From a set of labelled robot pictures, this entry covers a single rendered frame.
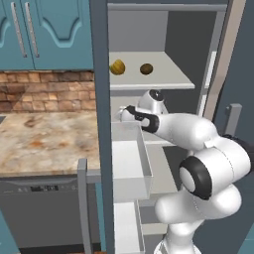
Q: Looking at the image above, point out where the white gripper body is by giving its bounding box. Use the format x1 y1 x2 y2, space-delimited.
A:
117 105 137 123

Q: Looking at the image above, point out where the yellow squash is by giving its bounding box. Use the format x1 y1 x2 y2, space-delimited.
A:
109 59 127 76

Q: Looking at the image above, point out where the white freezer rack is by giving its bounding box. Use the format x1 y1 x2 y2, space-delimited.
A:
108 51 196 91

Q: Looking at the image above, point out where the brown kiwi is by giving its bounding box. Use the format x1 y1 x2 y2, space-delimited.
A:
139 63 154 76

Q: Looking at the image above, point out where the teal cupboard door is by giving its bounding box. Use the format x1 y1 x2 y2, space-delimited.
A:
0 0 35 71
19 0 95 71

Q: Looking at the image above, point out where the dark grey freezer door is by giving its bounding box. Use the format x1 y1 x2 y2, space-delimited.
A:
201 0 254 254

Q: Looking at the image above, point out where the dark grey fridge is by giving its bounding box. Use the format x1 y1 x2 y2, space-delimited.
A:
88 0 232 254

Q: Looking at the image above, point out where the large white fridge bin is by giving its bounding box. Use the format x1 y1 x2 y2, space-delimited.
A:
111 120 155 203

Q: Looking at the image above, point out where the small white fridge bin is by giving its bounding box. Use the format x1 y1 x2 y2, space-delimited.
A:
113 199 147 254

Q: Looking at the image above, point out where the grey dishwasher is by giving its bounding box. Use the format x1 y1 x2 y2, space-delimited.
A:
0 176 102 250

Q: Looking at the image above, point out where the teal base cupboard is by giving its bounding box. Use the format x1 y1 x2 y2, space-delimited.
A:
0 208 21 254

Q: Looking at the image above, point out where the grey fridge door handle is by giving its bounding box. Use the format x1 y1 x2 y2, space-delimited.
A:
76 158 102 254

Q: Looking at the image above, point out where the grey freezer door handle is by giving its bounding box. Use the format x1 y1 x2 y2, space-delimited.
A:
224 102 243 137

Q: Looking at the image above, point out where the grey cupboard handle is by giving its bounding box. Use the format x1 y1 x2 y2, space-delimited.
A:
24 1 41 59
10 1 28 59

